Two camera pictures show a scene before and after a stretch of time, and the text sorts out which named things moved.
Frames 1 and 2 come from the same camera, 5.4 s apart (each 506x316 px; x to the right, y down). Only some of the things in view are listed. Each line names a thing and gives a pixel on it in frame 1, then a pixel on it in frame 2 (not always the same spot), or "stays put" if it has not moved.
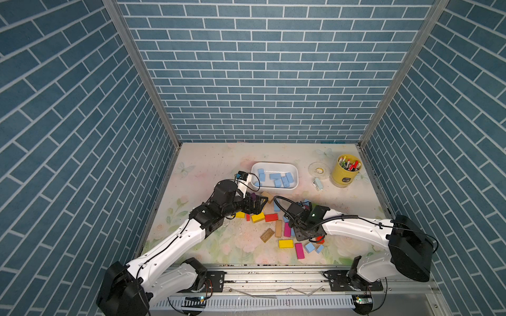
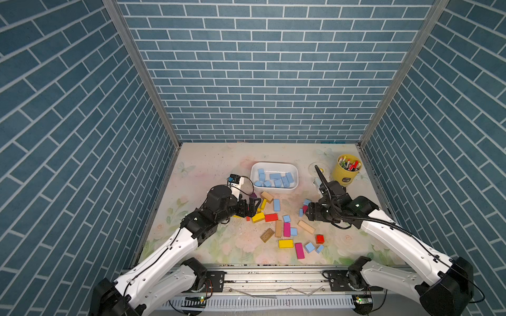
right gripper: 298,237 to 313,211
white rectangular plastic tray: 275,176 stays put
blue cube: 261,174 stays put
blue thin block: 285,182 stays put
